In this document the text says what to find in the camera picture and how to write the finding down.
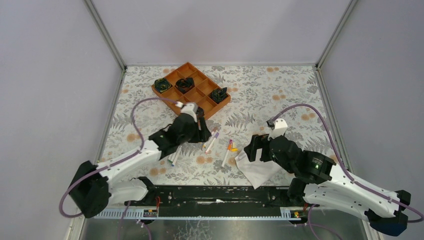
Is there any white folded cloth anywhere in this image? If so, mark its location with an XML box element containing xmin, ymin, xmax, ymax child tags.
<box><xmin>235</xmin><ymin>151</ymin><xmax>283</xmax><ymax>189</ymax></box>

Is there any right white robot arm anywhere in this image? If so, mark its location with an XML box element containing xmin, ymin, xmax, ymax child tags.
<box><xmin>236</xmin><ymin>134</ymin><xmax>411</xmax><ymax>237</ymax></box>

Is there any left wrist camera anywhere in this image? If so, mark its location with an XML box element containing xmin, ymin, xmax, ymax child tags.
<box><xmin>175</xmin><ymin>101</ymin><xmax>199</xmax><ymax>123</ymax></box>

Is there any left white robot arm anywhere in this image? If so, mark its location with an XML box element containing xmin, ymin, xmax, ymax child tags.
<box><xmin>64</xmin><ymin>113</ymin><xmax>211</xmax><ymax>218</ymax></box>

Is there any green patterned rolled tie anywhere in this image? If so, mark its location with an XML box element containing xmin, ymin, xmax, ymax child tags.
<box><xmin>153</xmin><ymin>77</ymin><xmax>172</xmax><ymax>94</ymax></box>

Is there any white marker blue end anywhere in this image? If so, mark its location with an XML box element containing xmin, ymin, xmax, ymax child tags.
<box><xmin>171</xmin><ymin>146</ymin><xmax>182</xmax><ymax>167</ymax></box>

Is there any dark blue rolled tie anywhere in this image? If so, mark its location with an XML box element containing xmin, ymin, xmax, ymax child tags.
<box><xmin>195</xmin><ymin>106</ymin><xmax>205</xmax><ymax>118</ymax></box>

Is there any orange wooden compartment tray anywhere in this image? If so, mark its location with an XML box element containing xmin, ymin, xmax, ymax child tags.
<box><xmin>151</xmin><ymin>62</ymin><xmax>231</xmax><ymax>120</ymax></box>

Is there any dark green rolled tie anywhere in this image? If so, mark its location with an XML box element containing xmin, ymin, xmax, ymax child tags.
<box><xmin>209</xmin><ymin>87</ymin><xmax>228</xmax><ymax>104</ymax></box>

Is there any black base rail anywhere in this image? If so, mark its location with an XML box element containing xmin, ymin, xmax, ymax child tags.
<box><xmin>130</xmin><ymin>185</ymin><xmax>305</xmax><ymax>218</ymax></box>

